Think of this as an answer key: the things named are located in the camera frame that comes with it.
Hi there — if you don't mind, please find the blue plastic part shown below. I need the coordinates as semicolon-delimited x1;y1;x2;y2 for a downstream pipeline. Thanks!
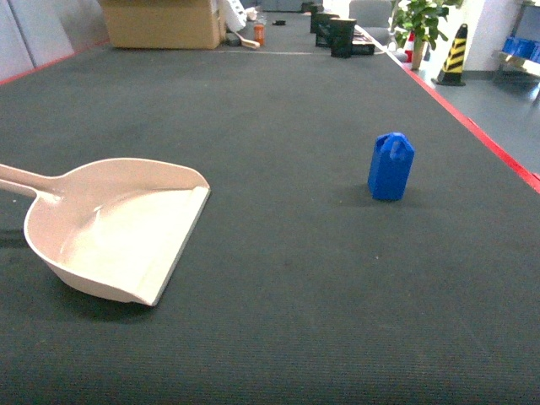
368;132;415;201

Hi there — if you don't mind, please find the beige plastic dustpan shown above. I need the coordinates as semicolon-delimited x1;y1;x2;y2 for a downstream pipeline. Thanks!
1;158;211;306

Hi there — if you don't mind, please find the wooden brush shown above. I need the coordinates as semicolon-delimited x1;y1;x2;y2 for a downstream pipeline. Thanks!
234;31;261;50

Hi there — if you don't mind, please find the orange bottle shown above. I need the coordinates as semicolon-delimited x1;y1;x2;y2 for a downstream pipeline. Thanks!
253;24;265;46

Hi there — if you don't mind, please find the black box near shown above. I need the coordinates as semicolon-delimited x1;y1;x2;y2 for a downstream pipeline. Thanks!
329;18;357;58

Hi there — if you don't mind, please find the red white traffic cone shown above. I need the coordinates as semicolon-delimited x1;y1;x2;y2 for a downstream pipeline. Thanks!
403;32;415;66

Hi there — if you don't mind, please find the grey office chair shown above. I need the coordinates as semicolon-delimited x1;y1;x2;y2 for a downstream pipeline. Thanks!
348;0;392;46

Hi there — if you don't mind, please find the large cardboard box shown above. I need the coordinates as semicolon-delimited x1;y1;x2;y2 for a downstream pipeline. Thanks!
99;0;225;50

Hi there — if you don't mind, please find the yellow black traffic cone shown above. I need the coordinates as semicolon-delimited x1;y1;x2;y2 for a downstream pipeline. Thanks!
432;24;468;87

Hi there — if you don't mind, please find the potted green plant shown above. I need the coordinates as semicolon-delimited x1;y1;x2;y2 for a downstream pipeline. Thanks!
391;0;462;71

